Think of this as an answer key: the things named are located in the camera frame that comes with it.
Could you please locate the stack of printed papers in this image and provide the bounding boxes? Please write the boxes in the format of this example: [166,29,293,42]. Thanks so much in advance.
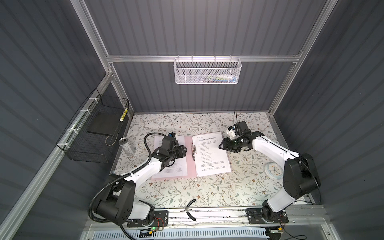
[192,132,232,177]

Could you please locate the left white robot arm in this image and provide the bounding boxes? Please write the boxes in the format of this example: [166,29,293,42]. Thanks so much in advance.
[88,133,188,226]

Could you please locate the yellow marker pen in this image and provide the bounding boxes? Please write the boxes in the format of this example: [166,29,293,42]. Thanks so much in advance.
[120,108,128,122]

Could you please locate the black corrugated cable conduit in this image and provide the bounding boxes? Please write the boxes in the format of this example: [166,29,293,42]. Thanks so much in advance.
[87,132,169,223]

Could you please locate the black pliers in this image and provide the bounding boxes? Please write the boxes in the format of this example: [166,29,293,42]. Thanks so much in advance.
[184,199,197,222]

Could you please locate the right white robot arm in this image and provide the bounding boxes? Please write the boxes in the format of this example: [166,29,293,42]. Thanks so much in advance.
[219,121,321,223]

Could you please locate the metal folder clip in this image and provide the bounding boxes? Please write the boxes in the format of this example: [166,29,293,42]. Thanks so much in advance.
[191,143,197,161]

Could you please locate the black notebook in basket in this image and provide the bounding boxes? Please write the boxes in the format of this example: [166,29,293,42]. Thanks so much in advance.
[87,113,123,137]

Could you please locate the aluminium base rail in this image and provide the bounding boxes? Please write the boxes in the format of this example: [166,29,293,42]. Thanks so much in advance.
[83,205,331,232]

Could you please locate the pink file folder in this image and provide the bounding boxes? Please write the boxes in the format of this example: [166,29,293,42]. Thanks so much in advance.
[166,136,197,180]

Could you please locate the silver drink can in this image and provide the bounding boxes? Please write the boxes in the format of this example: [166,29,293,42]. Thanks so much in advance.
[119,137,136,156]

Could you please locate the white wire mesh basket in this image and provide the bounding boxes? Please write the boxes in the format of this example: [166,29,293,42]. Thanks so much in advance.
[173,58,242,85]

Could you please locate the printed white paper sheet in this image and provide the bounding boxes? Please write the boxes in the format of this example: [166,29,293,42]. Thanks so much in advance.
[152,135,188,180]

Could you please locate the black wire basket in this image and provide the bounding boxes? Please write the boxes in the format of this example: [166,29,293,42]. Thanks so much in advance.
[57,90,130,164]

